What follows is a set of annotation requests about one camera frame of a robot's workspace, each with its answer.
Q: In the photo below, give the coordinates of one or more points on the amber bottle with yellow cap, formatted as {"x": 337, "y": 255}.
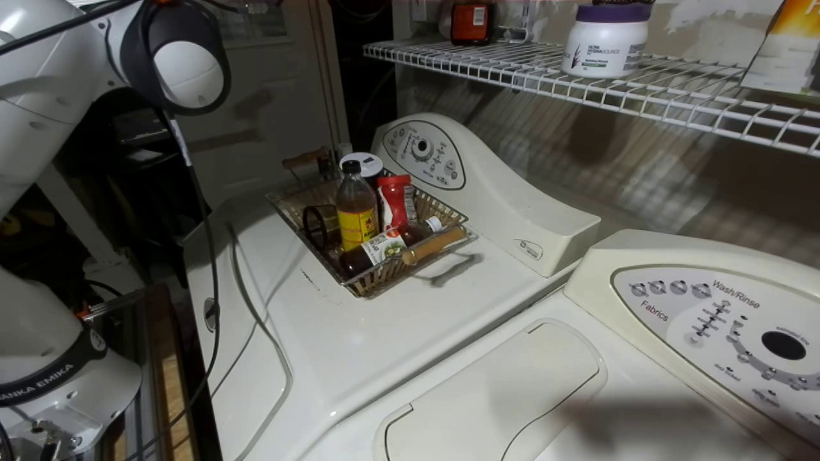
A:
{"x": 472, "y": 23}

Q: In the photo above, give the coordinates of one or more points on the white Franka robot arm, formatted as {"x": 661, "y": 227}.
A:
{"x": 53, "y": 84}

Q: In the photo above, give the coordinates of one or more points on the small brown bottle white label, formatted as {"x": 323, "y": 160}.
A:
{"x": 379, "y": 248}

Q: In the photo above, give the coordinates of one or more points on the amber bottle with yellow label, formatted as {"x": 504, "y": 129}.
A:
{"x": 358, "y": 219}

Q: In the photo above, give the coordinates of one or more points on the wicker basket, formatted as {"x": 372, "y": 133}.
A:
{"x": 427, "y": 245}

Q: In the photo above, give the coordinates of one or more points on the red container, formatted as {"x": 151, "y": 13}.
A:
{"x": 396, "y": 206}

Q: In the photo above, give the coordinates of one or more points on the dark can with white lid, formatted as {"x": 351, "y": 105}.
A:
{"x": 368, "y": 165}

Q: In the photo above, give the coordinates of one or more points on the dark round jar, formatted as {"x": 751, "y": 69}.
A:
{"x": 320, "y": 229}

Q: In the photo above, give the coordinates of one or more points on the cream washing machine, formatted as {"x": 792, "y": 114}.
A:
{"x": 359, "y": 342}

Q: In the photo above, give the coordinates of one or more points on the cream dryer machine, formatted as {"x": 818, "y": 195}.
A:
{"x": 528, "y": 384}

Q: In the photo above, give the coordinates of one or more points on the white jar with purple lid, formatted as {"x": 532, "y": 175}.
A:
{"x": 605, "y": 46}

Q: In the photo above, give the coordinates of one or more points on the wooden platform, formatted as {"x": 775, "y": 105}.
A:
{"x": 176, "y": 410}

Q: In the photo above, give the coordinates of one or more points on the yellow cardboard box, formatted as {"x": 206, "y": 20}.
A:
{"x": 791, "y": 51}

